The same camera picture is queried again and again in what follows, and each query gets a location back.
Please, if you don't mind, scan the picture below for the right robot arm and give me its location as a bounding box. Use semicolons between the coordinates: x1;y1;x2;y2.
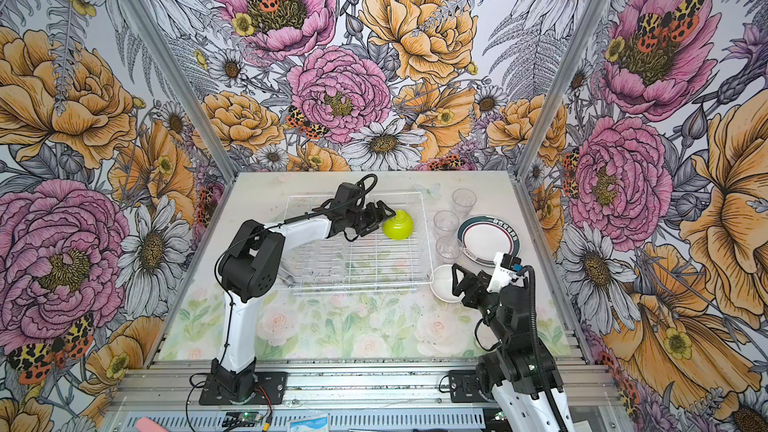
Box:
451;264;575;431

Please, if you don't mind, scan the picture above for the white wire dish rack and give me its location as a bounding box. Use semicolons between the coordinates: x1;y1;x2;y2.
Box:
275;191;433;295

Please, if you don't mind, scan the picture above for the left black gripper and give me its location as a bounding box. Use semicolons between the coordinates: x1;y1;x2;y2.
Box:
346;199;396;236

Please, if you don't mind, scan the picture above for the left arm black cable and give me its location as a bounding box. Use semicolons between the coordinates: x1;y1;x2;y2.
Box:
213;172;379;367

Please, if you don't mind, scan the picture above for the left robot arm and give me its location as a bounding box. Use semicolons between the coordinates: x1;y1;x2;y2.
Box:
207;173;396;403

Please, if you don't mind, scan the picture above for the aluminium frame rail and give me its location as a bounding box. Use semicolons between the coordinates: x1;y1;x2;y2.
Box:
107;357;619;432

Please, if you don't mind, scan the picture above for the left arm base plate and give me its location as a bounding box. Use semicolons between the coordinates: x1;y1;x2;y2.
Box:
199;370;288;406

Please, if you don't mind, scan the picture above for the lime green bowl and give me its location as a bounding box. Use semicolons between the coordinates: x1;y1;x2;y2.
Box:
382;210;414;241

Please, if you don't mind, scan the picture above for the pink wooden plate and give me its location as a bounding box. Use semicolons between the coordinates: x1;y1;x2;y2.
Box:
457;215;520;266

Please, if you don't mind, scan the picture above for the pink object front edge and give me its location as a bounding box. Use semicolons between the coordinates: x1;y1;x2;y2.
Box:
134;417;168;432

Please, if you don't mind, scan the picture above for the orange bowl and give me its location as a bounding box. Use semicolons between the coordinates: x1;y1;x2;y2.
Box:
430;264;463;304

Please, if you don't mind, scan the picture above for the clear glass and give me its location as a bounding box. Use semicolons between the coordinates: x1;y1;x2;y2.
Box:
451;188;477;218
432;210;460;238
435;235;463;264

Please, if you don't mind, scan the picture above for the small circuit board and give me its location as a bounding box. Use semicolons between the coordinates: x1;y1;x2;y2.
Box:
221;411;270;431

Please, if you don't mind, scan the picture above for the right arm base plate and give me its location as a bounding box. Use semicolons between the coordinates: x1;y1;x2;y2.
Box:
447;370;494;403

